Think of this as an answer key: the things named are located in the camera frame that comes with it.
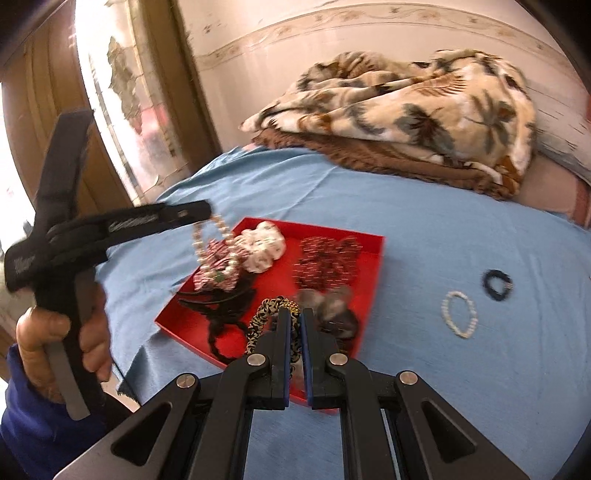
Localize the small white bead bracelet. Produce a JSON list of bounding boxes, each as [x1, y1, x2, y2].
[[441, 290, 476, 340]]

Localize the large pearl bracelet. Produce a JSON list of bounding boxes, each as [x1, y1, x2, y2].
[[210, 215, 243, 288]]

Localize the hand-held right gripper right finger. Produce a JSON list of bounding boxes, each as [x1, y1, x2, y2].
[[302, 307, 532, 480]]

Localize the black scrunchie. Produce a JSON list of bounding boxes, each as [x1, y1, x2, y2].
[[205, 318, 250, 361]]

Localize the black beaded hair tie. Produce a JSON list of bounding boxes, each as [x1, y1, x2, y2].
[[481, 269, 513, 303]]

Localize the medium pearl bracelet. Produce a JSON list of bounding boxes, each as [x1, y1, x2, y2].
[[191, 220, 218, 269]]

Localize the leaf print blanket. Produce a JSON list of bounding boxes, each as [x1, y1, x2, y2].
[[242, 48, 539, 190]]

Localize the dark dotted organza scrunchie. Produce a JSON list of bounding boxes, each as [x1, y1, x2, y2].
[[318, 305, 362, 343]]

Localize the cherry print white scrunchie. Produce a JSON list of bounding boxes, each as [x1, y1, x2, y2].
[[238, 222, 287, 273]]

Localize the brown quilted blanket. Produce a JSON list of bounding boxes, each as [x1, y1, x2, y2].
[[252, 129, 522, 201]]

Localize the brown wooden door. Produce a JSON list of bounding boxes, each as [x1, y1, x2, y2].
[[0, 0, 222, 217]]

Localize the leopard print hair tie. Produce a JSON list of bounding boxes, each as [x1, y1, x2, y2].
[[245, 295, 301, 374]]

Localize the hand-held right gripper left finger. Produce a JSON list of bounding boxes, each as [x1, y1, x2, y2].
[[53, 307, 301, 480]]

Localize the red plaid scrunchie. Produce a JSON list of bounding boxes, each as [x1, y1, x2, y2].
[[194, 237, 245, 291]]

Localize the black hair claw clip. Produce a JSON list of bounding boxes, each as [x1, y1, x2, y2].
[[178, 277, 259, 324]]

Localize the red tray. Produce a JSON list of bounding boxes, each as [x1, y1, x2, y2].
[[154, 217, 386, 414]]

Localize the red polka dot scrunchie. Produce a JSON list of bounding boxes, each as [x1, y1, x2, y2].
[[293, 235, 363, 291]]

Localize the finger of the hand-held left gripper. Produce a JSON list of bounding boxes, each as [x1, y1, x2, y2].
[[107, 200, 214, 251]]

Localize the grey organza scrunchie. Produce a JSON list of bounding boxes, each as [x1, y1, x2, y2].
[[298, 285, 354, 319]]

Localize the person's left hand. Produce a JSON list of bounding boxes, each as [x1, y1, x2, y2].
[[16, 279, 114, 402]]

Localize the person's left forearm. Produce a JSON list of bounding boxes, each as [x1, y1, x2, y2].
[[0, 344, 144, 480]]

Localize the feather print pillow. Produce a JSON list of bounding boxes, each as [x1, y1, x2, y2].
[[536, 111, 591, 178]]

